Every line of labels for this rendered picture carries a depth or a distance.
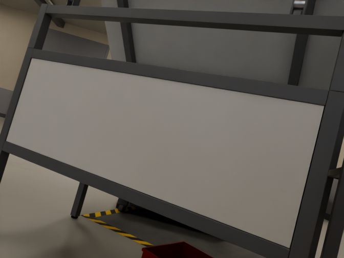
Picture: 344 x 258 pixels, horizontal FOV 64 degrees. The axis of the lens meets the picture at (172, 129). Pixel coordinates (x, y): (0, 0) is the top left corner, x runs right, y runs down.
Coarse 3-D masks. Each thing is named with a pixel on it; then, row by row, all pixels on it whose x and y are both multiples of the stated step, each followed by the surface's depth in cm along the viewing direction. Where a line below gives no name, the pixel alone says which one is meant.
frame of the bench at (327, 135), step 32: (96, 64) 100; (128, 64) 94; (288, 96) 72; (320, 96) 69; (320, 128) 68; (0, 160) 113; (32, 160) 104; (320, 160) 66; (128, 192) 86; (320, 192) 65; (192, 224) 76; (224, 224) 73; (288, 256) 66
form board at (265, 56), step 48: (144, 0) 135; (192, 0) 124; (240, 0) 114; (288, 0) 106; (336, 0) 99; (144, 48) 149; (192, 48) 136; (240, 48) 125; (288, 48) 115; (336, 48) 107
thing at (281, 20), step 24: (48, 24) 119; (168, 24) 94; (192, 24) 89; (216, 24) 85; (240, 24) 81; (264, 24) 78; (288, 24) 75; (312, 24) 73; (336, 24) 70; (336, 72) 68
